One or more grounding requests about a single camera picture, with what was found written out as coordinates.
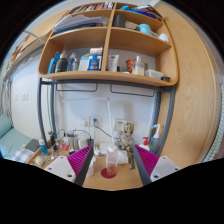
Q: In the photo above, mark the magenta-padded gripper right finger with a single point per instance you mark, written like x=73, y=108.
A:
x=148, y=161

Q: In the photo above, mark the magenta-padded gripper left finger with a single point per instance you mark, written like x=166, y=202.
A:
x=80, y=161

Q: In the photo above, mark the clear bottle with white cap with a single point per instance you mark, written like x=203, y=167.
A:
x=112, y=160

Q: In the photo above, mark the white pump bottle red top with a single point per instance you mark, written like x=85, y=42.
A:
x=144, y=145

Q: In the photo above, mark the white charger block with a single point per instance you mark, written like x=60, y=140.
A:
x=83, y=142

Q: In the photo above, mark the silver metal mug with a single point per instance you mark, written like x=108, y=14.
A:
x=72, y=142

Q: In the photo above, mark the white power strip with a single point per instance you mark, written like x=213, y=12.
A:
x=100, y=152

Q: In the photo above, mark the red white packet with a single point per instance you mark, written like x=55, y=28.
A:
x=63, y=146

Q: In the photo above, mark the black plug adapter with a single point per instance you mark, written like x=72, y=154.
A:
x=90, y=142

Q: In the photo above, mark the white tissue box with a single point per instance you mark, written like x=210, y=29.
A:
x=122, y=157

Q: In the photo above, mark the flat round red coaster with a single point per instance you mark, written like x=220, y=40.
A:
x=104, y=173

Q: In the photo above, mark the beige robot figurine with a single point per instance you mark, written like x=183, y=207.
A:
x=127, y=138

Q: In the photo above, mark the black electric shaver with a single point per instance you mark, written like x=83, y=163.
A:
x=52, y=139

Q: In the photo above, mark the blue tube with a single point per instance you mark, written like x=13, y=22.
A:
x=43, y=147

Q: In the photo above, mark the white oval gadget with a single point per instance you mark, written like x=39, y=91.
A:
x=40, y=161

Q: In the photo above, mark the white desk lamp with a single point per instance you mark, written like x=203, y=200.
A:
x=110, y=123

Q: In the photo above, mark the teal bed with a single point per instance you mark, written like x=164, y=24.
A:
x=8, y=138

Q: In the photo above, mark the wooden shelf unit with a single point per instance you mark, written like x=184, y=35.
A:
x=133, y=41

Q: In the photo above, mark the white wall socket with plug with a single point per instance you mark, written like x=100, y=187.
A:
x=96, y=122

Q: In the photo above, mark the white wall network box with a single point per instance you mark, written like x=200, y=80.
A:
x=120, y=124

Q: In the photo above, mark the grey metal desk frame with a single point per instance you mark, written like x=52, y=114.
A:
x=168, y=113

